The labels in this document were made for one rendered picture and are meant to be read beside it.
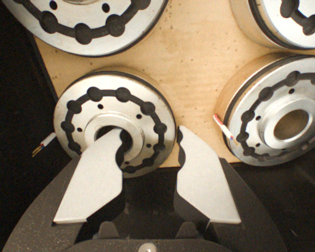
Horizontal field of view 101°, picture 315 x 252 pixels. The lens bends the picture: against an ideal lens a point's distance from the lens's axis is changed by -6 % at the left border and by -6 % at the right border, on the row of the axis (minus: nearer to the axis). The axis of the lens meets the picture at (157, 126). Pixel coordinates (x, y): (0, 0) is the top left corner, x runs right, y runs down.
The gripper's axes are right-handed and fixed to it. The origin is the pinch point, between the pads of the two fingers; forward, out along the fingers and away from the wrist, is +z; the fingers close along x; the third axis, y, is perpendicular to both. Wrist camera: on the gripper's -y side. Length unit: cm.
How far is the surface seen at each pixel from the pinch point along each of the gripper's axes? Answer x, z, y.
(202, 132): 5.5, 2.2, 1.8
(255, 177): 12.0, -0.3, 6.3
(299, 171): 17.7, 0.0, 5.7
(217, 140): 7.5, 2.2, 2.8
